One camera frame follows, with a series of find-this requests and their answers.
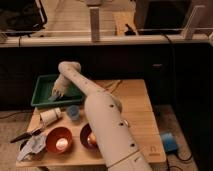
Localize black monitor upper left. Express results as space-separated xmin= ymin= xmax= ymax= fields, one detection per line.
xmin=0 ymin=0 xmax=47 ymax=36

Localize blue sponge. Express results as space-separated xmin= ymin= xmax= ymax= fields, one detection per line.
xmin=48 ymin=95 xmax=59 ymax=102

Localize small black object on shelf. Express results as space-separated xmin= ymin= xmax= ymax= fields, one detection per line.
xmin=125 ymin=24 xmax=136 ymax=35

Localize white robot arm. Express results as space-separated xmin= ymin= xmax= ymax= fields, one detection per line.
xmin=52 ymin=61 xmax=152 ymax=171

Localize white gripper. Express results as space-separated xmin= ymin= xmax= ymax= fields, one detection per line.
xmin=52 ymin=75 xmax=70 ymax=99

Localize white horizontal rail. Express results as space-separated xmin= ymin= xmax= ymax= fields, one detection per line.
xmin=0 ymin=34 xmax=213 ymax=48

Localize orange bowl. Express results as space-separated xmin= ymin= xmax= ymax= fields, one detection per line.
xmin=46 ymin=127 xmax=73 ymax=154

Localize yellow orange fruit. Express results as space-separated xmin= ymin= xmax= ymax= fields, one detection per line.
xmin=88 ymin=133 xmax=97 ymax=145

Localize white cylindrical container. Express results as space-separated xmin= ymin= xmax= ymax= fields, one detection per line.
xmin=40 ymin=108 xmax=62 ymax=126

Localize crumpled white cloth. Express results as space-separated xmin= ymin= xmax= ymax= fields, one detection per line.
xmin=17 ymin=134 xmax=46 ymax=162

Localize blue box on floor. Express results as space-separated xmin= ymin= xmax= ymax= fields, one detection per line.
xmin=160 ymin=133 xmax=178 ymax=153

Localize green plastic tray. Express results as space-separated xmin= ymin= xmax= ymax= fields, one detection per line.
xmin=31 ymin=74 xmax=84 ymax=108

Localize small blue cup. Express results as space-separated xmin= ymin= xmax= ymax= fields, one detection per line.
xmin=66 ymin=105 xmax=80 ymax=121

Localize black handled pliers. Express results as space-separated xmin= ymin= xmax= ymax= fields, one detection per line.
xmin=10 ymin=128 xmax=44 ymax=143

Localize white egg in bowl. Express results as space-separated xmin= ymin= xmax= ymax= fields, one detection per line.
xmin=56 ymin=138 xmax=68 ymax=150

